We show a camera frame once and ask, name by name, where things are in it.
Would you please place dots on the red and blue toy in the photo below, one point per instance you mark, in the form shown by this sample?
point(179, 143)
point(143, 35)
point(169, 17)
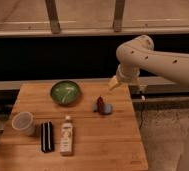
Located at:
point(101, 107)

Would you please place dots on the black striped eraser block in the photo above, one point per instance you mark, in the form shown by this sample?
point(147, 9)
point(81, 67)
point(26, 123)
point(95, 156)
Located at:
point(47, 141)

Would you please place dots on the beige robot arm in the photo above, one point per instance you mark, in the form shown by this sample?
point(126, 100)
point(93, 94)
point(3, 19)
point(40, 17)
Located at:
point(139, 53)

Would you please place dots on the metal frame post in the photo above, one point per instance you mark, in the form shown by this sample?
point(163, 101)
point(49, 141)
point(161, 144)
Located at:
point(53, 16)
point(118, 15)

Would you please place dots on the yellow-beige gripper body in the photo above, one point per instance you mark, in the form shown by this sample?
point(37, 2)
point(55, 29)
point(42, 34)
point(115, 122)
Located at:
point(113, 83)

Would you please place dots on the left metal frame post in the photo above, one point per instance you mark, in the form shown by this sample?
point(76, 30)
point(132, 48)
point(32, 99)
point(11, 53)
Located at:
point(53, 16)

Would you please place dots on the small white bottle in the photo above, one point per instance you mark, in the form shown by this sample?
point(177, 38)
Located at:
point(66, 141)

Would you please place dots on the right metal frame post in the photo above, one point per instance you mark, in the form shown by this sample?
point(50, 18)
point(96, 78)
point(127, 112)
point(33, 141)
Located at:
point(118, 15)

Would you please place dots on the green ceramic bowl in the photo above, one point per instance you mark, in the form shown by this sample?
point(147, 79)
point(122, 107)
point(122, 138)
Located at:
point(65, 92)

